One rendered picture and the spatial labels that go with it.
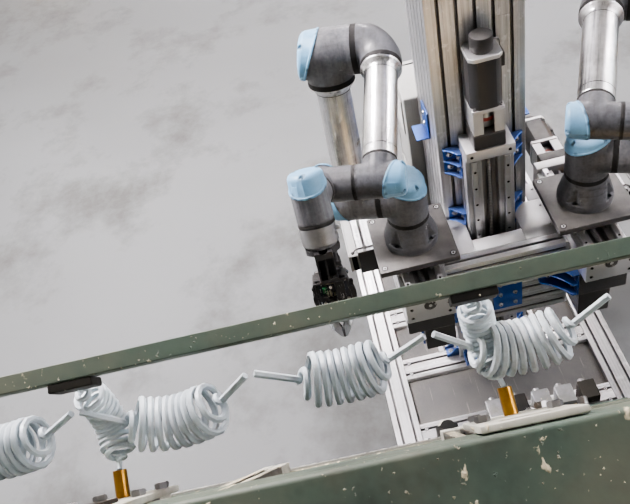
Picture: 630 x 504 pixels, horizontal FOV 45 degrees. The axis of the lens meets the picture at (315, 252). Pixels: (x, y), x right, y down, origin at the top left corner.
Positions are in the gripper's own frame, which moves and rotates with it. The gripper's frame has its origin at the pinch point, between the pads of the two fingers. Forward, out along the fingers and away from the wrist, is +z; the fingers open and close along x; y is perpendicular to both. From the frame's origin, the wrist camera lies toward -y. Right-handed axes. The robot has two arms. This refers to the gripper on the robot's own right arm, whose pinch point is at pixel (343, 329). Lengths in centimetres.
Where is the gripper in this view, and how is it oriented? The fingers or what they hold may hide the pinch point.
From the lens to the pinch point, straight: 160.1
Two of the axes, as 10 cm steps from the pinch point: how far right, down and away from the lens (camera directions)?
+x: 9.7, -2.3, -0.5
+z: 2.4, 9.3, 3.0
